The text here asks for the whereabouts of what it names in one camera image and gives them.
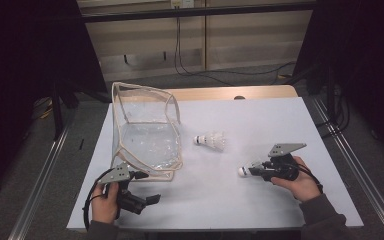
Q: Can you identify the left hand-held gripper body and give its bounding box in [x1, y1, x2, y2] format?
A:
[96, 161, 148, 216]

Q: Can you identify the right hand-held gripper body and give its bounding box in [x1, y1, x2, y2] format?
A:
[261, 143, 308, 183]

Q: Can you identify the clear plastic bag beige trim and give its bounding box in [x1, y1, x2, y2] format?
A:
[108, 81, 185, 183]

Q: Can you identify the person's right hand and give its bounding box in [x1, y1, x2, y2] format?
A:
[270, 155, 324, 203]

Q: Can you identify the person's left hand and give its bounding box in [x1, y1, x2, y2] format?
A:
[90, 181, 120, 225]

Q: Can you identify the white table sheet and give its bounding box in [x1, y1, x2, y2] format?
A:
[66, 96, 364, 233]

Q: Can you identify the light wooden cabinet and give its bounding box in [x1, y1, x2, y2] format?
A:
[76, 0, 314, 83]

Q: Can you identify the black curtain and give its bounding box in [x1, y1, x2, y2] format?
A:
[0, 0, 108, 204]
[293, 0, 384, 168]

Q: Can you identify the black horizontal bar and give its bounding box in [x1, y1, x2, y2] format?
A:
[79, 1, 318, 24]

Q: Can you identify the right hand-held gripper cable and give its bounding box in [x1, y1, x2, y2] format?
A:
[293, 163, 325, 196]

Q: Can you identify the hand-held gripper cable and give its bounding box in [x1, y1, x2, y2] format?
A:
[293, 163, 325, 196]
[82, 168, 115, 233]

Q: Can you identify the left hand-held gripper cable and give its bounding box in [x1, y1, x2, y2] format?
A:
[82, 168, 115, 233]

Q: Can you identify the metal floor rail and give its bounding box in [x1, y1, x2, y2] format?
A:
[311, 96, 384, 240]
[8, 116, 73, 240]

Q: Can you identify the black floor cable bundle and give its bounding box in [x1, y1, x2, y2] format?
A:
[316, 86, 351, 139]

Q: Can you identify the black stand post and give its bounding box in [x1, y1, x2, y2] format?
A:
[324, 59, 338, 124]
[51, 79, 64, 139]

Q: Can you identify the black hanging cable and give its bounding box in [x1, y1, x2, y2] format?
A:
[173, 16, 234, 87]
[177, 16, 298, 77]

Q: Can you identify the white wall outlet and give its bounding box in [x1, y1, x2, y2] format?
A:
[169, 0, 195, 9]

